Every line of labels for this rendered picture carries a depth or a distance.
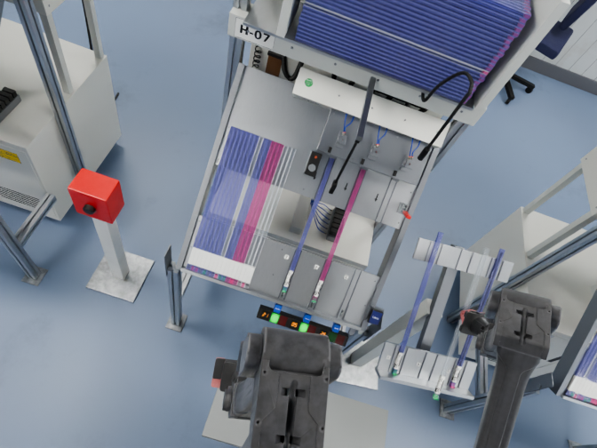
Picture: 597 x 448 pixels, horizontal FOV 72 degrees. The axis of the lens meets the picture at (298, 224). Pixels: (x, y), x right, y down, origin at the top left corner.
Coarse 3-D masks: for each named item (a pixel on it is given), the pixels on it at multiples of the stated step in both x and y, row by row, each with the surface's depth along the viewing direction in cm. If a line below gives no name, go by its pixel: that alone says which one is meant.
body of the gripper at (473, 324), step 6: (468, 312) 117; (468, 318) 118; (474, 318) 118; (480, 318) 117; (486, 318) 118; (462, 324) 118; (468, 324) 118; (474, 324) 116; (480, 324) 115; (486, 324) 113; (462, 330) 118; (468, 330) 118; (474, 330) 116; (480, 330) 113
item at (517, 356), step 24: (504, 288) 72; (504, 312) 67; (528, 312) 67; (504, 336) 64; (528, 336) 64; (504, 360) 65; (528, 360) 64; (504, 384) 66; (504, 408) 67; (480, 432) 71; (504, 432) 68
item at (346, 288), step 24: (192, 240) 141; (264, 264) 142; (288, 264) 142; (312, 264) 142; (336, 264) 142; (264, 288) 144; (288, 288) 143; (312, 288) 144; (336, 288) 144; (360, 288) 144; (336, 312) 146; (360, 312) 146
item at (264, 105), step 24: (264, 72) 131; (240, 96) 132; (264, 96) 132; (288, 96) 132; (240, 120) 133; (264, 120) 133; (288, 120) 134; (312, 120) 134; (288, 144) 135; (312, 144) 135; (336, 168) 136; (360, 168) 136; (312, 192) 138; (336, 192) 138; (360, 192) 138; (384, 192) 138; (408, 192) 138; (384, 216) 139
